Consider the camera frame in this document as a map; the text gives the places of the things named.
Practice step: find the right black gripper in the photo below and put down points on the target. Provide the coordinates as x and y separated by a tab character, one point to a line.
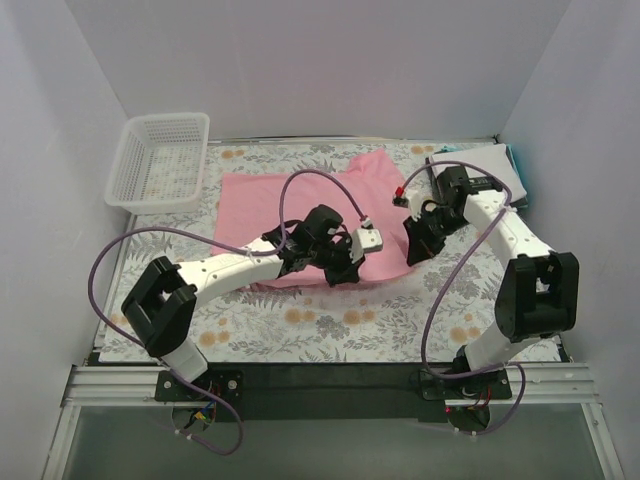
424	229

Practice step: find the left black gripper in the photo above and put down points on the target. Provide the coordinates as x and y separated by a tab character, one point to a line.
343	261

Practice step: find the pink t shirt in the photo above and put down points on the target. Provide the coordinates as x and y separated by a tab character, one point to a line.
249	207

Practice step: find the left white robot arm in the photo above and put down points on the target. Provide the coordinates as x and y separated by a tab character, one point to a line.
161	304

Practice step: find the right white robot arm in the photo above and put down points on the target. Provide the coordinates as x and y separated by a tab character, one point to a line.
537	298

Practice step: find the floral table mat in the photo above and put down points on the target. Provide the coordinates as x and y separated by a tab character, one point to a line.
438	307

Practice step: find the white plastic basket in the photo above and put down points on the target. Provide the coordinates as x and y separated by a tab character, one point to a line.
159	164

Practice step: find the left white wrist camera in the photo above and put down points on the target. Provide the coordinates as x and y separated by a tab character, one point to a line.
365	240

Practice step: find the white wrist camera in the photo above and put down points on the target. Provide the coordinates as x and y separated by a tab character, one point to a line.
409	199
365	240

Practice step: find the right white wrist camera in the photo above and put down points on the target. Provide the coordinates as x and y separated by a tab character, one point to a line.
409	199

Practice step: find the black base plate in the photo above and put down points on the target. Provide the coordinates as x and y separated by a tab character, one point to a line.
331	391

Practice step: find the aluminium frame rail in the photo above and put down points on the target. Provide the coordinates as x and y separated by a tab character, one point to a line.
111	427

